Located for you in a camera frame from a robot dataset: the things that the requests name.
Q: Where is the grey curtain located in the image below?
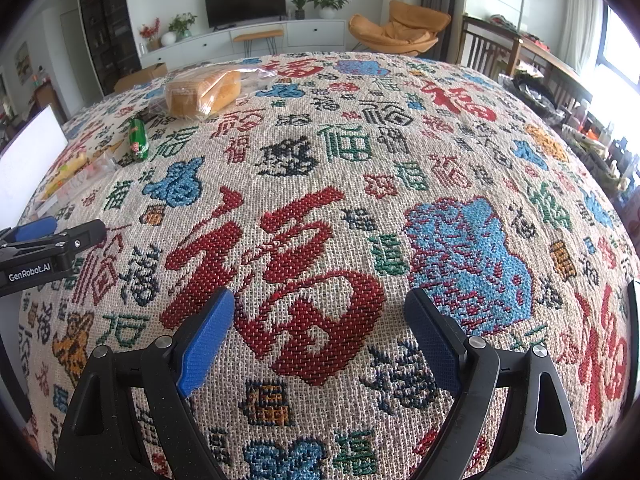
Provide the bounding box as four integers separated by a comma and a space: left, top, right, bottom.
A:
421, 0, 468, 61

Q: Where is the black smartphone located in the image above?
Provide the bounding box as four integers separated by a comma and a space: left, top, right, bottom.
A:
624, 277, 640, 391

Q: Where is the green plant in vase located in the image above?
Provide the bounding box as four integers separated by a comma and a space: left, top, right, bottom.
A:
167, 12, 197, 41

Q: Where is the cardboard box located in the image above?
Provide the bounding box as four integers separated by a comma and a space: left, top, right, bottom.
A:
114, 62, 168, 93

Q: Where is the yellow snack packet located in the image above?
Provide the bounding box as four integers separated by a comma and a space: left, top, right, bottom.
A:
39, 152, 96, 201

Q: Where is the orange lounge chair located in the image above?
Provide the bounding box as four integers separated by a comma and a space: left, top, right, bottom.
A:
348, 0, 452, 58

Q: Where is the dark wooden chair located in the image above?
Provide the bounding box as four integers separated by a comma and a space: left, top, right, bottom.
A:
460, 15, 521, 81

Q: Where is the wooden stool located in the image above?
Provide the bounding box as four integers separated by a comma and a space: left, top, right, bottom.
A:
233, 29, 284, 56

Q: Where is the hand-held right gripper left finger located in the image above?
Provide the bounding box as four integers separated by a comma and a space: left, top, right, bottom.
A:
54, 287, 236, 480

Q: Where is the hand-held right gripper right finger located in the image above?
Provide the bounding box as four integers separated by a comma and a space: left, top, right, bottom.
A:
404, 288, 583, 480

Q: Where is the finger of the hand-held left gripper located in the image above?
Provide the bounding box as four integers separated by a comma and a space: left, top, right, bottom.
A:
52, 219, 108, 273
0, 216, 59, 248

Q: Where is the framed wall picture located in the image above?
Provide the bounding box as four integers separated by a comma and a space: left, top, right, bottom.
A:
14, 42, 30, 83

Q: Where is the printed woven tablecloth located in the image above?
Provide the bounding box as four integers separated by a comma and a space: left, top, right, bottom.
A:
15, 51, 640, 480

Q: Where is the white television cabinet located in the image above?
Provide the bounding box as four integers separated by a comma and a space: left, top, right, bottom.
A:
145, 19, 347, 63

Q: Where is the dark bookcase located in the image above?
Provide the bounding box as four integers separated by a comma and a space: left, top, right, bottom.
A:
76, 0, 142, 96

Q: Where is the large potted plant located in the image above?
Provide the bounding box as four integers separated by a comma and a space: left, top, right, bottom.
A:
306, 0, 352, 20

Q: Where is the white storage box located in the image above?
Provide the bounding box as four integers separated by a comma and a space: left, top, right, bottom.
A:
0, 105, 68, 233

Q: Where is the dark framed window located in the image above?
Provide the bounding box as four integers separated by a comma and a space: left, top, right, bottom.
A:
600, 5, 640, 76

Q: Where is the clear bread packet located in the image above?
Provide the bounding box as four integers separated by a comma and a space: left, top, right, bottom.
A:
147, 62, 273, 122

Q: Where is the green snack packet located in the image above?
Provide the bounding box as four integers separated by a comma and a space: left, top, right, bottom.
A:
127, 116, 151, 162

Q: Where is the clear snack packet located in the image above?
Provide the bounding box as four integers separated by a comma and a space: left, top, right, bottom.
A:
82, 152, 120, 183

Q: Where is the black television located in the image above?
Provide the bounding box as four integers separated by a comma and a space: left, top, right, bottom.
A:
204, 0, 288, 28

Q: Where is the red flower bouquet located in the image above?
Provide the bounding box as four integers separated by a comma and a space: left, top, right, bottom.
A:
139, 17, 161, 51

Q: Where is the white sheer curtain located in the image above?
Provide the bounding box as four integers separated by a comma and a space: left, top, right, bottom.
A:
560, 0, 606, 68

